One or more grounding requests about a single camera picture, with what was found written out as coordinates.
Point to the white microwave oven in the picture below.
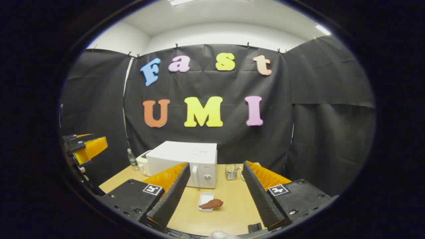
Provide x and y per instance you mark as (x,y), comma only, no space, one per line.
(186,152)

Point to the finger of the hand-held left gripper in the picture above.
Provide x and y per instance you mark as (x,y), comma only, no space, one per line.
(91,149)

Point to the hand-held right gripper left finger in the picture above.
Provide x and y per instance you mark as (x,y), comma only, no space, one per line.
(172,199)

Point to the brown meat slice food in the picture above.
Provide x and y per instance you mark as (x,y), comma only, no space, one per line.
(212,203)

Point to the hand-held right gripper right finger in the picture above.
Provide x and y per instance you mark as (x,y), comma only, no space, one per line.
(262,202)

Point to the black backdrop cloth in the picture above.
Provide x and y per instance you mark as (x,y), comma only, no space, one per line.
(232,139)

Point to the white toaster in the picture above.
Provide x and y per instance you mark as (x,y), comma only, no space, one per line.
(142,164)

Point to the small white rectangular tray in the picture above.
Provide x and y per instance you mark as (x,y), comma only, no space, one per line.
(206,196)

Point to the clear green-label water bottle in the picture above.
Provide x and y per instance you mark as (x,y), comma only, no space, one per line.
(132,161)

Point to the ceiling light panel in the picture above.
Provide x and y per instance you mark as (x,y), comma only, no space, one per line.
(181,2)
(323,30)

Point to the white divided dish with beans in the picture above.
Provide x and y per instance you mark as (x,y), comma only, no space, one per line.
(242,176)

